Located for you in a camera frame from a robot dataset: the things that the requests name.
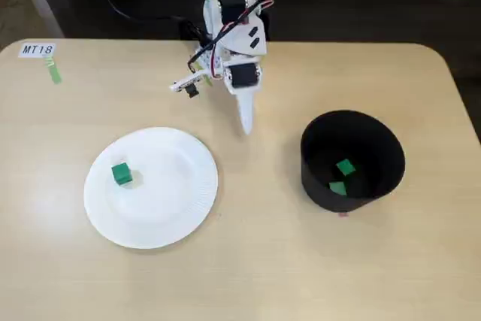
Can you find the green tape strip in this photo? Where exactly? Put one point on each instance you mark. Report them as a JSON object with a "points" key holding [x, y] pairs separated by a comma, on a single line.
{"points": [[53, 71]]}

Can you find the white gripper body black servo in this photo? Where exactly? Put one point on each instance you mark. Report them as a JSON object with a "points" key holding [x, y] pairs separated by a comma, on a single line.
{"points": [[243, 75]]}

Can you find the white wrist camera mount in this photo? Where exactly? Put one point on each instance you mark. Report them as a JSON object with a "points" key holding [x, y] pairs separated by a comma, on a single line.
{"points": [[188, 82]]}

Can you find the white MT18 label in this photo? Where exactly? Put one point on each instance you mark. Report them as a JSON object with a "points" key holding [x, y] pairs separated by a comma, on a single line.
{"points": [[37, 50]]}

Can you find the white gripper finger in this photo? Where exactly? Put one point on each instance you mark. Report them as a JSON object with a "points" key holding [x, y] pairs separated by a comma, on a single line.
{"points": [[246, 114]]}

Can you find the pink tape marker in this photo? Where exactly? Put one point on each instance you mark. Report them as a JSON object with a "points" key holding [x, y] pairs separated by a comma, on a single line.
{"points": [[343, 215]]}

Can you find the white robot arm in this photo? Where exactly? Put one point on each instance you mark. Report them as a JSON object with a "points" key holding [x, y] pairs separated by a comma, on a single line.
{"points": [[212, 16]]}

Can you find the black round pot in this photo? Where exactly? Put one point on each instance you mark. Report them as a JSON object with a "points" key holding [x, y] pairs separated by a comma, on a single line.
{"points": [[319, 182]]}

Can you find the green cube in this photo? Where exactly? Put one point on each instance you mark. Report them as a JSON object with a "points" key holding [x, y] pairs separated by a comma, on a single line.
{"points": [[121, 173], [338, 188], [345, 167]]}

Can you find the black table clamp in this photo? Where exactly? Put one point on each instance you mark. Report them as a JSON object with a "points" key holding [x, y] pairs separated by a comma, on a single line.
{"points": [[189, 29]]}

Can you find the white paper plate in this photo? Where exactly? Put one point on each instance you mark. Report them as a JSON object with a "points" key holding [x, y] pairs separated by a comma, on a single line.
{"points": [[158, 200]]}

